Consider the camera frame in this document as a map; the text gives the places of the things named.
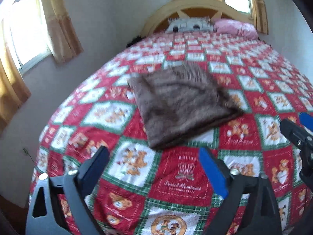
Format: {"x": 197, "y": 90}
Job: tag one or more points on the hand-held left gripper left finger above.
{"x": 97, "y": 166}

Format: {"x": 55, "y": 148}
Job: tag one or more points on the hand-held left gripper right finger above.
{"x": 212, "y": 173}

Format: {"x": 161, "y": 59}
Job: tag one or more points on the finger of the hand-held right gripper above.
{"x": 307, "y": 118}
{"x": 296, "y": 133}

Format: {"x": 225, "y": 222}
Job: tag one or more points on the brown knitted cloth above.
{"x": 181, "y": 107}

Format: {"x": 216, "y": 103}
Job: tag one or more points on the red checkered printed blanket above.
{"x": 171, "y": 188}

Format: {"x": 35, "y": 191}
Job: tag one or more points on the pink pillow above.
{"x": 232, "y": 27}

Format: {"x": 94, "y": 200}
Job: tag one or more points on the black object beside headboard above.
{"x": 134, "y": 41}

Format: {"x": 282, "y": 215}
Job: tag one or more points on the grey printed pillow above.
{"x": 188, "y": 25}

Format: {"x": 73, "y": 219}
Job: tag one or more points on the side window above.
{"x": 24, "y": 29}

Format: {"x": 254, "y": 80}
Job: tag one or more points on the cream wooden headboard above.
{"x": 195, "y": 3}

